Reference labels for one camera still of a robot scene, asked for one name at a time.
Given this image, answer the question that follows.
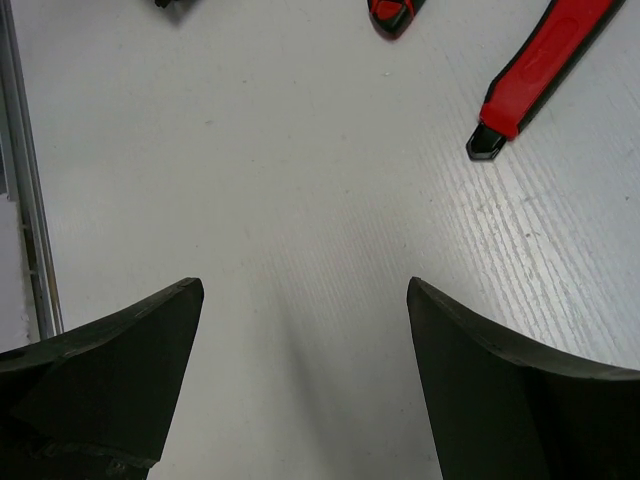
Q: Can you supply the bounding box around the aluminium frame rail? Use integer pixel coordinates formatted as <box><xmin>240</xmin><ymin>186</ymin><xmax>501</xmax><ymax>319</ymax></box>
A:
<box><xmin>1</xmin><ymin>1</ymin><xmax>64</xmax><ymax>339</ymax></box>

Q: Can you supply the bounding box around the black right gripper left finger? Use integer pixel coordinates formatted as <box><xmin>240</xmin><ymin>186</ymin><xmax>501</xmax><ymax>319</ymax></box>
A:
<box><xmin>1</xmin><ymin>278</ymin><xmax>204</xmax><ymax>479</ymax></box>

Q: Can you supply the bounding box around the red folding knife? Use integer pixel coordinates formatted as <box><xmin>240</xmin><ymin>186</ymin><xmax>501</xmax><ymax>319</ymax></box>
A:
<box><xmin>466</xmin><ymin>0</ymin><xmax>623</xmax><ymax>161</ymax></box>

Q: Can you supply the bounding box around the red black utility knife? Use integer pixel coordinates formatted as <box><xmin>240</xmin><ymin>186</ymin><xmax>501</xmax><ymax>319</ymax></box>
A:
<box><xmin>367</xmin><ymin>0</ymin><xmax>425</xmax><ymax>40</ymax></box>

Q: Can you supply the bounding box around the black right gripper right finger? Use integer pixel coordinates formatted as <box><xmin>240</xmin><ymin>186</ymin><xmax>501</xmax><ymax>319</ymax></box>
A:
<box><xmin>407</xmin><ymin>278</ymin><xmax>639</xmax><ymax>479</ymax></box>

